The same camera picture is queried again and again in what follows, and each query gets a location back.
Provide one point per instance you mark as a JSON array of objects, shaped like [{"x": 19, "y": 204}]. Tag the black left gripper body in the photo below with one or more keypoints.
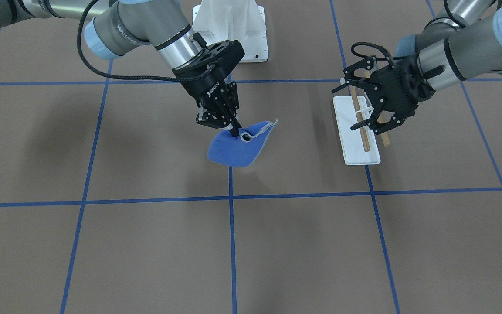
[{"x": 389, "y": 88}]

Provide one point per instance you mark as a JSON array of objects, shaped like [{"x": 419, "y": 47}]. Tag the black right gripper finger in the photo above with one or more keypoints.
[
  {"x": 232, "y": 129},
  {"x": 206, "y": 118}
]

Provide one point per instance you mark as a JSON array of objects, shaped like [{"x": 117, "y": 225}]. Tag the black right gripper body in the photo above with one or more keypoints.
[{"x": 204, "y": 90}]

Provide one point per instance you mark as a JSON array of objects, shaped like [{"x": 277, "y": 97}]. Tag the blue microfiber towel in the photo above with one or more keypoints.
[{"x": 242, "y": 149}]

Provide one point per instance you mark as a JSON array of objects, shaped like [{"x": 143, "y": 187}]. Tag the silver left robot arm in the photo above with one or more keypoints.
[{"x": 462, "y": 42}]

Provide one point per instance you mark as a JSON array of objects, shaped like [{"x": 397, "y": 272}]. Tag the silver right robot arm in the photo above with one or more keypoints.
[{"x": 111, "y": 28}]

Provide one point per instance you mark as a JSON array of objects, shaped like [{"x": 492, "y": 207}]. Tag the white and wooden towel rack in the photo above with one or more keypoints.
[{"x": 359, "y": 146}]

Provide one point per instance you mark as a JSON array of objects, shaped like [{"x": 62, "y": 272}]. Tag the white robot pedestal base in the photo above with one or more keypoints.
[{"x": 241, "y": 20}]

